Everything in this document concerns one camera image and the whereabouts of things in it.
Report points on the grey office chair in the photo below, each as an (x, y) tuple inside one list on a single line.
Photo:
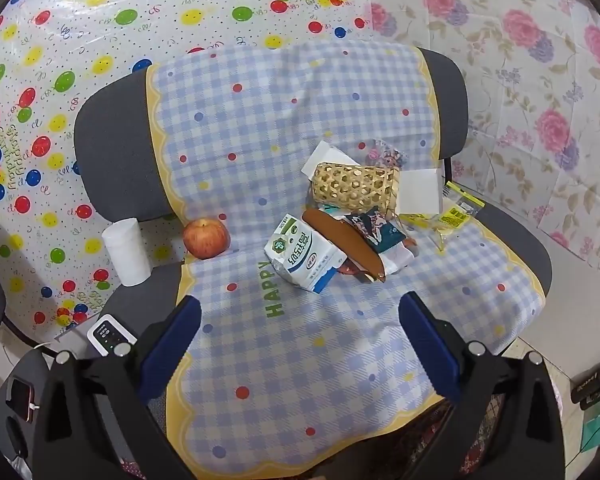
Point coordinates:
[(105, 125)]

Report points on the woven bamboo basket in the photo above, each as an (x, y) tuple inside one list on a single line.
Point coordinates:
[(352, 185)]

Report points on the dark patterned rug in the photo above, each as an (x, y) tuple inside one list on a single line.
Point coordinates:
[(420, 440)]

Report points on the white green milk carton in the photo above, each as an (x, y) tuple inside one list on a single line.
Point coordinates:
[(305, 257)]

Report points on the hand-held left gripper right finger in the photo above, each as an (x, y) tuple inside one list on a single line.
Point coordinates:
[(430, 345)]

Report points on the dark printed snack packet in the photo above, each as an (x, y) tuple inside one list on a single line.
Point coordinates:
[(377, 232)]

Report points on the floral print packet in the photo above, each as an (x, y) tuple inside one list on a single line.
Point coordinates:
[(385, 155)]

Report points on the white paper cup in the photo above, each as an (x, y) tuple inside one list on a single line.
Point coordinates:
[(126, 252)]

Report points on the yellow clear plastic packet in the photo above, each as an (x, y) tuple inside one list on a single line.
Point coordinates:
[(452, 217)]

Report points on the white handheld device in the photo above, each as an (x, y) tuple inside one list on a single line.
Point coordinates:
[(107, 335)]

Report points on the balloon print plastic sheet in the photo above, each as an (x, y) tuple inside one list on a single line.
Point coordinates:
[(80, 35)]

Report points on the blue checkered cloth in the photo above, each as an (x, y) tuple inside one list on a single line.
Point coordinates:
[(280, 135)]

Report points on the red apple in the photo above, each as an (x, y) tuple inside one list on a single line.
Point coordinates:
[(206, 239)]

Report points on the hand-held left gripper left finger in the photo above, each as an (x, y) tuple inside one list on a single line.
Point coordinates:
[(172, 345)]

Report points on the black clip device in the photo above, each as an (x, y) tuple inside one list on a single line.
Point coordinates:
[(592, 385)]

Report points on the floral print wall sheet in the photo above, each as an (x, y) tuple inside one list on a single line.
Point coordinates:
[(530, 85)]

